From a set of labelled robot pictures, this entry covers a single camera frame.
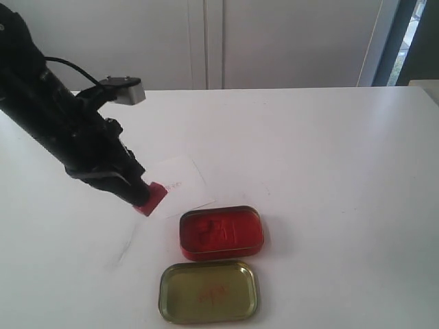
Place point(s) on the white paper sheet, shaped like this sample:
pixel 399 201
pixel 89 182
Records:
pixel 185 186

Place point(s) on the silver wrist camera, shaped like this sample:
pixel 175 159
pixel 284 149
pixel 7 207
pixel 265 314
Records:
pixel 123 90

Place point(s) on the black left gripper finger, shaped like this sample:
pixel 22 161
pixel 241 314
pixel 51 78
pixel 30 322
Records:
pixel 127 185

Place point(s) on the white cabinet doors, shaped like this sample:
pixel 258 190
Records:
pixel 216 44

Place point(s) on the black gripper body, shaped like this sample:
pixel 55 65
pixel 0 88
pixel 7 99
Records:
pixel 70 128

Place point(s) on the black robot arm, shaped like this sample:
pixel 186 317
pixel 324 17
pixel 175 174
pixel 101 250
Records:
pixel 20 58

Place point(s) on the red rubber stamp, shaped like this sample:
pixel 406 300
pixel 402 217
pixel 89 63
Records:
pixel 157 194

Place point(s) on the red ink pad tin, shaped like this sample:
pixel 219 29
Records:
pixel 220 233

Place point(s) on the gold tin lid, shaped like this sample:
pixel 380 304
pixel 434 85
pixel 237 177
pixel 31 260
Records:
pixel 208 292

